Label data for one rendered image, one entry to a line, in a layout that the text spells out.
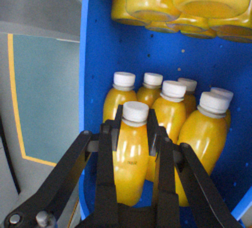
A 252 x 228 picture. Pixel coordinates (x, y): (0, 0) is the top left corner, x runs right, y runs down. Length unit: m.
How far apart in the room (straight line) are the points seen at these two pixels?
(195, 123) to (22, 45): 1.63
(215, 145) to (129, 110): 0.12
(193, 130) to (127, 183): 0.13
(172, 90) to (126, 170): 0.14
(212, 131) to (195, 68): 0.18
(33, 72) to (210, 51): 1.53
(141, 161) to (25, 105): 1.69
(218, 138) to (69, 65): 1.35
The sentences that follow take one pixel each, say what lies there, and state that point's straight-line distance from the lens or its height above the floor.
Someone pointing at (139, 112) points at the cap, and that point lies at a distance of 0.20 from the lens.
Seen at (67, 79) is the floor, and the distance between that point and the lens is 1.47.
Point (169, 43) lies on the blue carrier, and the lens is 0.35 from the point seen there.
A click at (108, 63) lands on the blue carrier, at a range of 0.28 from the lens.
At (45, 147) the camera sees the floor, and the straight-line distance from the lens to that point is 2.01.
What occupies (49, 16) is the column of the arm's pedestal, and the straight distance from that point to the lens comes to 0.80.
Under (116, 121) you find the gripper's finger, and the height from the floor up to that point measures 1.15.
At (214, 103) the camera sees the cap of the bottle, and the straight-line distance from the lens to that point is 0.21.
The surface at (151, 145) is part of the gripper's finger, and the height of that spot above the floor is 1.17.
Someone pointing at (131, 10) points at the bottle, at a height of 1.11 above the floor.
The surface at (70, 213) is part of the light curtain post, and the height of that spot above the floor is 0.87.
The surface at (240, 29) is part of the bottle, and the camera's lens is 0.24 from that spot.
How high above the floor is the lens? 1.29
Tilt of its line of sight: 69 degrees down
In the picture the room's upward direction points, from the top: 171 degrees counter-clockwise
